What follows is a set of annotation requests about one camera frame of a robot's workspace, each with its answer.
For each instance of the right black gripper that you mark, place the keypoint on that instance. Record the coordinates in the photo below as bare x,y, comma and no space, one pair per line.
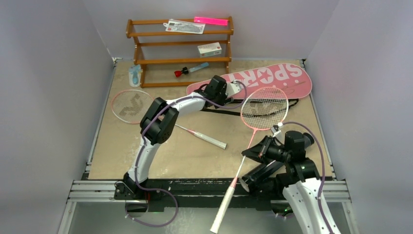
265,149

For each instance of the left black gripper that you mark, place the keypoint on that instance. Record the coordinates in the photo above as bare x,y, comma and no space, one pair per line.
224,99

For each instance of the pink white badminton racket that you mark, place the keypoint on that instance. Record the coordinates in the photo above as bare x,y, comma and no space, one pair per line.
261,110

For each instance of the pink sport racket bag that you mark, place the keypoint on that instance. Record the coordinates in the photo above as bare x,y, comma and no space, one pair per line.
290,78

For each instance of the black shuttlecock tube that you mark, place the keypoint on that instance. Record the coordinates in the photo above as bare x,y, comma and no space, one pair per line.
251,180

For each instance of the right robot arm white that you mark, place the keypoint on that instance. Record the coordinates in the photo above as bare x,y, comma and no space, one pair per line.
301,184

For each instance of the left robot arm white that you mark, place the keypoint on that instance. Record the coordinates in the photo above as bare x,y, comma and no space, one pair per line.
157,118

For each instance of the red black blue marker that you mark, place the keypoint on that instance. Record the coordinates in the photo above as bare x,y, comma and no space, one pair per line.
186,71

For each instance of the white red small box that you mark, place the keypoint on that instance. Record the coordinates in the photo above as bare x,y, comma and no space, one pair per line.
208,50

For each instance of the wooden three-tier shelf rack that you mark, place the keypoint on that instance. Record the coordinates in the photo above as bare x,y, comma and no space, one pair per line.
139,57

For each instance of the pink fluorescent bar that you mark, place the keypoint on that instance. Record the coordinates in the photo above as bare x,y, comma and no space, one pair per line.
211,21

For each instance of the white packaged item on shelf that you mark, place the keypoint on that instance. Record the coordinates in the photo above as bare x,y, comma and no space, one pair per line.
180,26

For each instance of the light blue white device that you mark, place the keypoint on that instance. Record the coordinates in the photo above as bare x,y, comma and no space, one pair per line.
134,75

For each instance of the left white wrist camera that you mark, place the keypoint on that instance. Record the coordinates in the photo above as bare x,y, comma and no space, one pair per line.
232,88

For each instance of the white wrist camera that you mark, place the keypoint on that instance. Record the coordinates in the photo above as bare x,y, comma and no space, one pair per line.
276,129
232,88

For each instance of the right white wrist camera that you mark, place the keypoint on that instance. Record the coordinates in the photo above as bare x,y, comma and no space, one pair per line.
276,129

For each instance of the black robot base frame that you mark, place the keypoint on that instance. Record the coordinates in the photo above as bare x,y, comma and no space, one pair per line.
189,193

